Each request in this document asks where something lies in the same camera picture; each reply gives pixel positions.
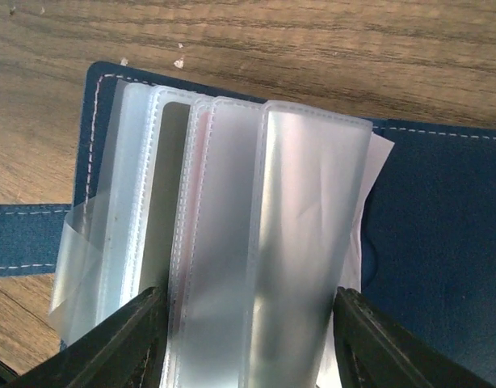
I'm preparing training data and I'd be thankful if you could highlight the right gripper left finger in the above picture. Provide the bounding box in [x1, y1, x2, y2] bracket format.
[6, 287, 168, 387]

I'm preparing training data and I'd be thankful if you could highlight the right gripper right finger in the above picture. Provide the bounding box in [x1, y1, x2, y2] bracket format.
[333, 287, 492, 388]

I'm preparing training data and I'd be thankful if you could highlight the blue card holder wallet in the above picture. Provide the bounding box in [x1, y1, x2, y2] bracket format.
[0, 61, 496, 385]

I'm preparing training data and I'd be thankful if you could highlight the red white credit card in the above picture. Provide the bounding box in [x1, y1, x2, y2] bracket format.
[172, 104, 210, 314]

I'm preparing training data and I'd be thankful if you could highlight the grey credit card in sleeve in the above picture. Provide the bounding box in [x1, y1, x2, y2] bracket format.
[139, 102, 190, 291]

